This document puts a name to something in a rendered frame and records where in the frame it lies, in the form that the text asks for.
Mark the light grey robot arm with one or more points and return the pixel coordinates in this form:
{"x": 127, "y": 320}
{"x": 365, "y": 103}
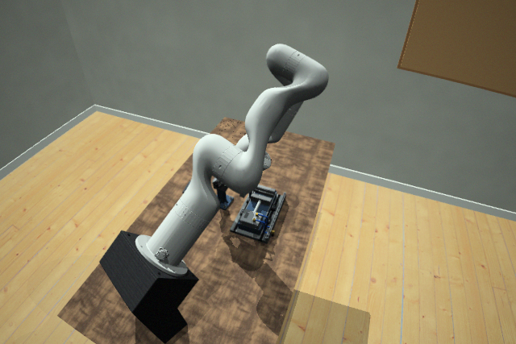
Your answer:
{"x": 239, "y": 166}

